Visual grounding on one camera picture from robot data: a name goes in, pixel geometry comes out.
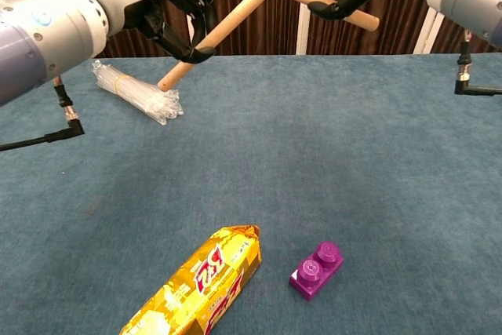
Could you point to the teal table cloth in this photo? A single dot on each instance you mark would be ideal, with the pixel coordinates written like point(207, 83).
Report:
point(251, 194)

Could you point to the yellow biscuit packet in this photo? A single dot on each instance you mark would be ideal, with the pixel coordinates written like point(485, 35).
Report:
point(196, 288)

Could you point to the plain wooden drumstick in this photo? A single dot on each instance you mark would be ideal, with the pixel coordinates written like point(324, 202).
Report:
point(235, 21)

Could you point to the bundle of clear wrapped straws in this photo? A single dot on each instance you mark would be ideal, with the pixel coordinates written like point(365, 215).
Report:
point(133, 89)

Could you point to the purple two-stud toy brick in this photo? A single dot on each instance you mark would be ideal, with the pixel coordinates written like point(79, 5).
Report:
point(310, 284)

